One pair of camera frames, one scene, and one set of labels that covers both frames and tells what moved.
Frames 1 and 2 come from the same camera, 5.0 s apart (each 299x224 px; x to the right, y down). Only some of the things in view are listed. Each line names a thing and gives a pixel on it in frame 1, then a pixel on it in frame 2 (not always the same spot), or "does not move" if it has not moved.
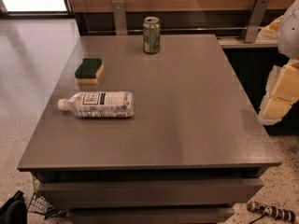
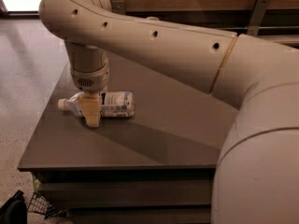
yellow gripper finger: [285, 92] to [91, 103]
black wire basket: [41, 205] does not move
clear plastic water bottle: [100, 105] does not move
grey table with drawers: [149, 129] does not move
